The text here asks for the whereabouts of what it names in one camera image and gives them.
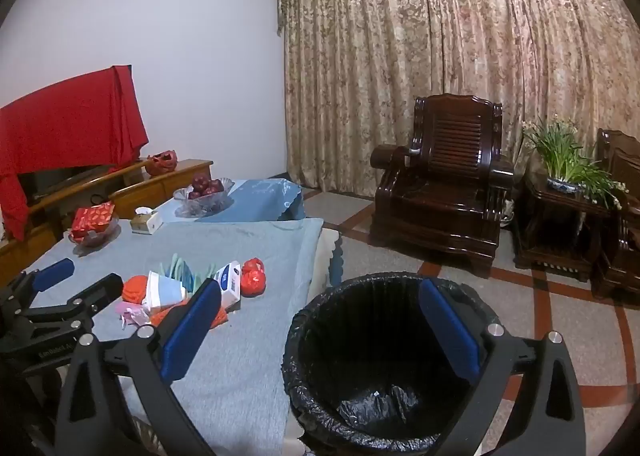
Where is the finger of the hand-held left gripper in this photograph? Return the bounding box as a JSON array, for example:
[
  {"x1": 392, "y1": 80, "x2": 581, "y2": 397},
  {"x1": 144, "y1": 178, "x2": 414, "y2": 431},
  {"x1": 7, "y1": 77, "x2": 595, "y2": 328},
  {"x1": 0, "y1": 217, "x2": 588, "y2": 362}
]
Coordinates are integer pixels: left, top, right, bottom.
[
  {"x1": 20, "y1": 272, "x2": 124, "y2": 337},
  {"x1": 0, "y1": 257, "x2": 76, "y2": 317}
]

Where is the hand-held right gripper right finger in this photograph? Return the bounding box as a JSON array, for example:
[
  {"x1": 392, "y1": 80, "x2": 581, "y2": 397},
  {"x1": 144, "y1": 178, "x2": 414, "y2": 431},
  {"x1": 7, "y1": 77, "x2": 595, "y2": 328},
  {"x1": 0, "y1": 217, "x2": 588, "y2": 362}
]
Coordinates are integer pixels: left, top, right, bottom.
[{"x1": 417, "y1": 278, "x2": 587, "y2": 456}]

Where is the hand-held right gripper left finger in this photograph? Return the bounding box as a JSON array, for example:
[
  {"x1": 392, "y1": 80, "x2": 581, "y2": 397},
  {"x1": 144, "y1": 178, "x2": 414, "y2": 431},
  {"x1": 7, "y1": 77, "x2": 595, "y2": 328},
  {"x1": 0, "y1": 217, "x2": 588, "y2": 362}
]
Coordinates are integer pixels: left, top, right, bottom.
[{"x1": 56, "y1": 277, "x2": 223, "y2": 456}]

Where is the pink face mask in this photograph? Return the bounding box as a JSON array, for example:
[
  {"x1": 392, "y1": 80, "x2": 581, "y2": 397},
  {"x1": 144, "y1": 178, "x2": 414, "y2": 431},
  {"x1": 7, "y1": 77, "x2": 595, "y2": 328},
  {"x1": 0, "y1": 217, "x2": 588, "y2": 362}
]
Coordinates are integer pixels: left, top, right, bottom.
[{"x1": 116, "y1": 301, "x2": 151, "y2": 327}]

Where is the white and light blue cup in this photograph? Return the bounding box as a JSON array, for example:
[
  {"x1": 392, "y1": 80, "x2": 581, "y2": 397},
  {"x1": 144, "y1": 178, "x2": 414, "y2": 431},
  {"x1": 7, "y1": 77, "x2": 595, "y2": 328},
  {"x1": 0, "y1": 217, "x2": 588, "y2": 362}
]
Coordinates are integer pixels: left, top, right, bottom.
[{"x1": 142, "y1": 271, "x2": 188, "y2": 309}]

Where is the white and blue box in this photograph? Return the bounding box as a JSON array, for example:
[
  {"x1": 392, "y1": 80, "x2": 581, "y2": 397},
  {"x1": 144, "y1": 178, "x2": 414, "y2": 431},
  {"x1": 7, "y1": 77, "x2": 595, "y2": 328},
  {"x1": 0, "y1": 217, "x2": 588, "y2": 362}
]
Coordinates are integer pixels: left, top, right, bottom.
[{"x1": 212, "y1": 260, "x2": 242, "y2": 312}]

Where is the green rubber glove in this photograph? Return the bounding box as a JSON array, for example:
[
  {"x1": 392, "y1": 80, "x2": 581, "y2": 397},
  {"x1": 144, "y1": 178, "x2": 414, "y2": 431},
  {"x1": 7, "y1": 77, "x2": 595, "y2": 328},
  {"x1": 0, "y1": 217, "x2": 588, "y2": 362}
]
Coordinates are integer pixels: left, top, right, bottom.
[{"x1": 159, "y1": 256, "x2": 201, "y2": 289}]

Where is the red plastic bag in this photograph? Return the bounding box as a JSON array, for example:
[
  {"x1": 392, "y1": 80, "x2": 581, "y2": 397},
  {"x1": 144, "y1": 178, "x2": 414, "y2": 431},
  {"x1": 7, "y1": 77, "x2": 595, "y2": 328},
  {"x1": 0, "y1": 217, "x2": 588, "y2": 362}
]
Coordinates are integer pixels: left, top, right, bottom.
[{"x1": 241, "y1": 257, "x2": 267, "y2": 297}]

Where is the trash bin with black liner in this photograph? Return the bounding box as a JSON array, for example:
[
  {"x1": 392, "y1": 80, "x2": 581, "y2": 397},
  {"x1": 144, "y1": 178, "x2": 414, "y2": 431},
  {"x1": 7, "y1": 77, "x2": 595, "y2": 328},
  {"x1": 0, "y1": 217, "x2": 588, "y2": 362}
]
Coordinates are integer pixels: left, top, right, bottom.
[{"x1": 282, "y1": 273, "x2": 506, "y2": 456}]

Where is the glass dish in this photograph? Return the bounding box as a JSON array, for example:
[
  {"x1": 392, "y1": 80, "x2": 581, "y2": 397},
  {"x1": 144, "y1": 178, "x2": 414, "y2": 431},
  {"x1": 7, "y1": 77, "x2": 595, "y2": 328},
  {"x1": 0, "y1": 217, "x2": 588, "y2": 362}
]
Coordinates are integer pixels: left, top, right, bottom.
[{"x1": 67, "y1": 216, "x2": 121, "y2": 251}]

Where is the red patterned packet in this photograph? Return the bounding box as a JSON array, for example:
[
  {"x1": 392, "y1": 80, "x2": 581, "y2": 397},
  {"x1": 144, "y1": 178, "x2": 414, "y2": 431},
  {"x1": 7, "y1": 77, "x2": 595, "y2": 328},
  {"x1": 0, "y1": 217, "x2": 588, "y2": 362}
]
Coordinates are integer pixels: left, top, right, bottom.
[{"x1": 70, "y1": 202, "x2": 116, "y2": 240}]

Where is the grey-blue table cloth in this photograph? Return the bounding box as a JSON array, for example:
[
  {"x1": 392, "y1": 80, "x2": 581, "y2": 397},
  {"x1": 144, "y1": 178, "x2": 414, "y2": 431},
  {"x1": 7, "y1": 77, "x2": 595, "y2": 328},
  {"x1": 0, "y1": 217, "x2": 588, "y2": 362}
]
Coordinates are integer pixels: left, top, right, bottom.
[{"x1": 20, "y1": 217, "x2": 325, "y2": 456}]

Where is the tissue box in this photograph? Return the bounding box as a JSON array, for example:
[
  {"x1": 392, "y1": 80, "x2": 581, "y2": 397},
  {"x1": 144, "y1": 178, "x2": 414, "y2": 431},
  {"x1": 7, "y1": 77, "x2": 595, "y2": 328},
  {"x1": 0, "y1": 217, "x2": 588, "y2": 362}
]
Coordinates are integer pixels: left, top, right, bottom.
[{"x1": 130, "y1": 207, "x2": 164, "y2": 236}]

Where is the black television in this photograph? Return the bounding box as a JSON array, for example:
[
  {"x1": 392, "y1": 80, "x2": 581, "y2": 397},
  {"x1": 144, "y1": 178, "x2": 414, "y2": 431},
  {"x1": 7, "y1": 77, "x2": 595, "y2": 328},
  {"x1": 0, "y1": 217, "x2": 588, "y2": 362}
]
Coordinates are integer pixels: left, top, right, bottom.
[{"x1": 17, "y1": 163, "x2": 115, "y2": 209}]

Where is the wooden television cabinet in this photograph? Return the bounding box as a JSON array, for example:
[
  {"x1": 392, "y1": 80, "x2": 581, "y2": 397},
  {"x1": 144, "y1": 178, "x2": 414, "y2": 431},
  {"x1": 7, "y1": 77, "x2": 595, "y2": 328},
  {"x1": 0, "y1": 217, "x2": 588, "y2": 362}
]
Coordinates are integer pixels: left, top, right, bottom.
[{"x1": 0, "y1": 158, "x2": 214, "y2": 287}]

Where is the glass fruit bowl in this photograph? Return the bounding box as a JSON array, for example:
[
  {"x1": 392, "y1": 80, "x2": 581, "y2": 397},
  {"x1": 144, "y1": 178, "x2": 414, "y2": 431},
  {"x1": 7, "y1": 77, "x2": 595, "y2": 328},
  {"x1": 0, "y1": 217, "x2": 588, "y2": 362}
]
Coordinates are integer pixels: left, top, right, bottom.
[{"x1": 172, "y1": 177, "x2": 235, "y2": 218}]

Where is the dark wooden armchair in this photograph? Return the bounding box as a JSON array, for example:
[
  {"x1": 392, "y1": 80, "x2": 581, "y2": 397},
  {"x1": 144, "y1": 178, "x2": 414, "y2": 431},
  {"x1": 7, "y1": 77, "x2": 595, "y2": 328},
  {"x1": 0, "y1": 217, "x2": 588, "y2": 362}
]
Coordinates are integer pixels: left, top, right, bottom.
[
  {"x1": 590, "y1": 128, "x2": 640, "y2": 299},
  {"x1": 370, "y1": 94, "x2": 516, "y2": 279}
]

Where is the cream scalloped tablecloth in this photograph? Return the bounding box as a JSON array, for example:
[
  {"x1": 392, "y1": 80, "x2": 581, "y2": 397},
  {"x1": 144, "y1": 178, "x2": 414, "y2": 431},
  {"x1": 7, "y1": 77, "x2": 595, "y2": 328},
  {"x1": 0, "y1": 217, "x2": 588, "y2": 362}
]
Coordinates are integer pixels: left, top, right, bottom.
[{"x1": 307, "y1": 230, "x2": 343, "y2": 297}]

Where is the red patterned bag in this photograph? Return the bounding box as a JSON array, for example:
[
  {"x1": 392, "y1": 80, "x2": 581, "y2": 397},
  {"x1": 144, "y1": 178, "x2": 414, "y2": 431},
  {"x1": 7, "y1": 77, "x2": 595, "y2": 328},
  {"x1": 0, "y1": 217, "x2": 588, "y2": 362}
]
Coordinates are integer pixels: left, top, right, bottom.
[{"x1": 145, "y1": 150, "x2": 178, "y2": 174}]

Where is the light blue patterned tablecloth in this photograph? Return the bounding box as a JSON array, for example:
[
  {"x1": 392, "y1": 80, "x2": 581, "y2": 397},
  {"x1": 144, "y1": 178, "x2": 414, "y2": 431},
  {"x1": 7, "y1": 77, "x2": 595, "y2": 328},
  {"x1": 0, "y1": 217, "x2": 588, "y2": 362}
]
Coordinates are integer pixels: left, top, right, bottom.
[{"x1": 152, "y1": 178, "x2": 306, "y2": 224}]

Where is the red cloth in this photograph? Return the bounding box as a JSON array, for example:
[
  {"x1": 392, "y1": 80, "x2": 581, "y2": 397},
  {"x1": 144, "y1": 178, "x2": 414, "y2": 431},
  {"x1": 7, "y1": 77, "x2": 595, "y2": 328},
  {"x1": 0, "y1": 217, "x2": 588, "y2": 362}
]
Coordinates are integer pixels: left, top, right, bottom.
[{"x1": 0, "y1": 65, "x2": 149, "y2": 242}]

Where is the dark wooden side table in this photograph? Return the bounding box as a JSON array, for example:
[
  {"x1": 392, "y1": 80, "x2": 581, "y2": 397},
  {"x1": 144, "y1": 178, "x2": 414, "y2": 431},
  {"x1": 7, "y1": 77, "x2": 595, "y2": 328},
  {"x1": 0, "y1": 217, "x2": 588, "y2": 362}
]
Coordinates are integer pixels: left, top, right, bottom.
[{"x1": 512, "y1": 171, "x2": 616, "y2": 283}]

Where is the potted green plant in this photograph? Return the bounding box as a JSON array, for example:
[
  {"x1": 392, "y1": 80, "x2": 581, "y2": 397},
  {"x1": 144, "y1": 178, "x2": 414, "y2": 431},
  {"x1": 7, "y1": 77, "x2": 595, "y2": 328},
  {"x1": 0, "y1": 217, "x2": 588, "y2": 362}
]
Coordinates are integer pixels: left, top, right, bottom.
[{"x1": 522, "y1": 118, "x2": 628, "y2": 209}]

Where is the beige floral curtain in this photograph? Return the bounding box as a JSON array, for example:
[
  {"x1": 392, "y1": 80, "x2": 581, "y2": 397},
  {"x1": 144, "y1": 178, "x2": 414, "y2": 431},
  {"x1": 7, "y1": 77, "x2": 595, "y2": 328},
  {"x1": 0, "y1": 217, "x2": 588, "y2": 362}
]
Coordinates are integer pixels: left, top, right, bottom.
[{"x1": 277, "y1": 0, "x2": 640, "y2": 217}]

